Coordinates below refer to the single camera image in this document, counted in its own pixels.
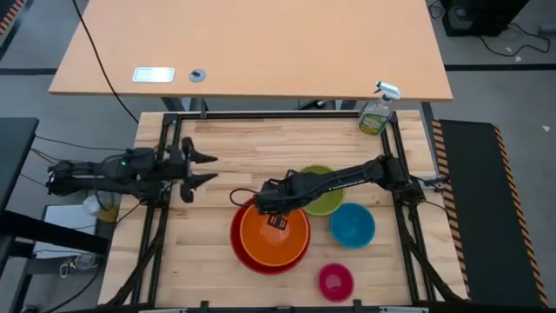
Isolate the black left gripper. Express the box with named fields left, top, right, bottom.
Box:
left=162, top=137, right=219, bottom=204

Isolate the small pink bowl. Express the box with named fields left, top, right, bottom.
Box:
left=317, top=262, right=355, bottom=303

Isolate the white flat board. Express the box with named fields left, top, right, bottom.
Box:
left=31, top=203, right=99, bottom=261

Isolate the long black cable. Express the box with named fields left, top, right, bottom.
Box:
left=71, top=0, right=140, bottom=124

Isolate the large orange bowl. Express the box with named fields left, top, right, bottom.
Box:
left=239, top=202, right=311, bottom=267

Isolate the clear plastic cup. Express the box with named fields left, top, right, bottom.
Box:
left=82, top=194, right=103, bottom=217

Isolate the large red bowl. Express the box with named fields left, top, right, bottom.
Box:
left=229, top=197, right=312, bottom=276

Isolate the black equipment box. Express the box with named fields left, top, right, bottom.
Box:
left=439, top=0, right=531, bottom=38

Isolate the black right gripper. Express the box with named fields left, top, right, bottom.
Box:
left=254, top=170, right=312, bottom=232

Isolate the light wooden desk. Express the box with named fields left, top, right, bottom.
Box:
left=48, top=0, right=454, bottom=103

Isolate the yellow round object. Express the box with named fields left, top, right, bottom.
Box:
left=97, top=204, right=119, bottom=223

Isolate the white rectangular desk plate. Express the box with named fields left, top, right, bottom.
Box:
left=131, top=66, right=176, bottom=84

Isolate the green label spray bottle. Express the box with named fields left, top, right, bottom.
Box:
left=358, top=80, right=402, bottom=137

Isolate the green bowl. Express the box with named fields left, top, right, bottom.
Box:
left=299, top=164, right=347, bottom=217

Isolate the black desk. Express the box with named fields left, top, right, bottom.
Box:
left=0, top=116, right=109, bottom=279

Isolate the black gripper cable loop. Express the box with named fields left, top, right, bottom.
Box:
left=228, top=187, right=258, bottom=209

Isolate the black aluminium table frame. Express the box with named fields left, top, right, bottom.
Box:
left=103, top=110, right=469, bottom=312

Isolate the black floor cable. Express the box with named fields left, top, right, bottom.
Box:
left=476, top=21, right=552, bottom=58

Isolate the blue bowl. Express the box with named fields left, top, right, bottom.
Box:
left=328, top=202, right=377, bottom=250

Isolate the black mat with hazard stripes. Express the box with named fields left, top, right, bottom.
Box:
left=430, top=118, right=550, bottom=309

